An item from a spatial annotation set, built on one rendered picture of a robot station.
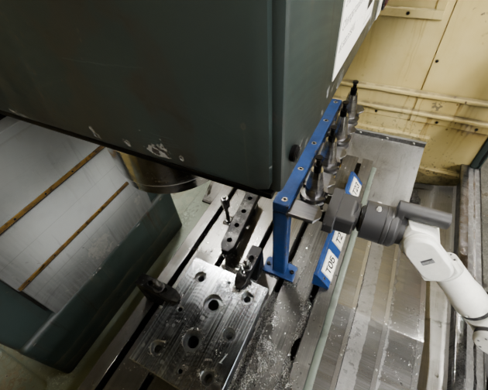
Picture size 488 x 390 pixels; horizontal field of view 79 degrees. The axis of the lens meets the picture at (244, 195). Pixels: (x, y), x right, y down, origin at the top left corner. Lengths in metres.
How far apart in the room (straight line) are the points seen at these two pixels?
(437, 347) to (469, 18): 1.05
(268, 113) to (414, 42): 1.19
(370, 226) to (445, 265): 0.15
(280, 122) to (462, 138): 1.38
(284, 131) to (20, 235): 0.78
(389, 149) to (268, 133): 1.35
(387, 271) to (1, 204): 1.14
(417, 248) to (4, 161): 0.86
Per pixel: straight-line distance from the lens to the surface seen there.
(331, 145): 0.73
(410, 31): 1.32
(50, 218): 0.90
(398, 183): 1.44
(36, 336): 1.12
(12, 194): 0.82
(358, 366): 1.05
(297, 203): 0.68
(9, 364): 1.51
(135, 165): 0.36
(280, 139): 0.17
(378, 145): 1.51
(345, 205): 0.71
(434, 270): 0.72
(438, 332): 1.25
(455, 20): 1.31
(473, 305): 0.82
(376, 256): 1.23
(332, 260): 0.94
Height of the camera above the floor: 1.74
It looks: 48 degrees down
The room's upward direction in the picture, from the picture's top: 6 degrees counter-clockwise
